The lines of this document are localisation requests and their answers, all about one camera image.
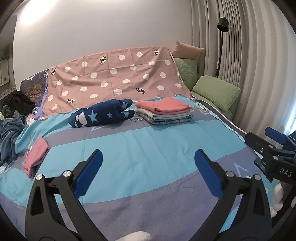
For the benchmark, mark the folded pink garment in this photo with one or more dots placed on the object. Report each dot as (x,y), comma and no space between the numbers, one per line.
(35,156)

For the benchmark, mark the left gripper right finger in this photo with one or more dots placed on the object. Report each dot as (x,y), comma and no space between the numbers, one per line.
(252,220)

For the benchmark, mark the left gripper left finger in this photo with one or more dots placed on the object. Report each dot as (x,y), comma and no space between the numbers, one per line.
(43,219)

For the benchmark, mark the lower green pillow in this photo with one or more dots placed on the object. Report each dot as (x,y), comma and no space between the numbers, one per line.
(220,92)

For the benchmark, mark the white gloved right hand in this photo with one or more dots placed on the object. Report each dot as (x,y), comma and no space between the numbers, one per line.
(277,199)

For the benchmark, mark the upper green pillow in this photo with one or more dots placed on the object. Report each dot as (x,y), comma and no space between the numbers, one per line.
(188,71)

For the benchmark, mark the navy star plush blanket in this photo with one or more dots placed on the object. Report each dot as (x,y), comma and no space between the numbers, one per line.
(103,113)

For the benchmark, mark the blue grey geometric bedspread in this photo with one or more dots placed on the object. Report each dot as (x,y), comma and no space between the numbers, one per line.
(148,186)

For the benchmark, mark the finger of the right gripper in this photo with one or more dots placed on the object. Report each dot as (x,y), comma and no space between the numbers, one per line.
(280,138)

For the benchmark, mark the black floor lamp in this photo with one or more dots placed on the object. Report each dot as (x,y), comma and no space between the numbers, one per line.
(223,27)

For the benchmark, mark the green pillow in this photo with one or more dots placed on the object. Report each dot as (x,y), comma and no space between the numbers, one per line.
(220,92)
(188,71)

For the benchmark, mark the tan pillow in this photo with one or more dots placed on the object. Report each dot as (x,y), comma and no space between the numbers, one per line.
(186,51)

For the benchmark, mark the pink long-sleeve bear shirt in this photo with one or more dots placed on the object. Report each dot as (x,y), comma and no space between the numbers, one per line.
(166,106)

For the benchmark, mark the dark patterned headboard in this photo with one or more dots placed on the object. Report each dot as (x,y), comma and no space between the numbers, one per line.
(34,87)

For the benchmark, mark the crumpled blue towel blanket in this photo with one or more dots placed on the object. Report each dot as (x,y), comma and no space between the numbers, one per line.
(11,128)

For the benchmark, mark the black clothes pile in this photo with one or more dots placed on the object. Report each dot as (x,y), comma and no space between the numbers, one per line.
(16,101)

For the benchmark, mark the grey pleated curtain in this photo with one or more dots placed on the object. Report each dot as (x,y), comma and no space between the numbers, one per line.
(258,56)

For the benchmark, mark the folded grey patterned clothes stack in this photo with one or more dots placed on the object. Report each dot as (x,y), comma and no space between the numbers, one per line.
(164,119)

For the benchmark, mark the pink polka dot sheet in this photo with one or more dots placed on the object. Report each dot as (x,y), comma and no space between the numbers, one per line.
(135,73)

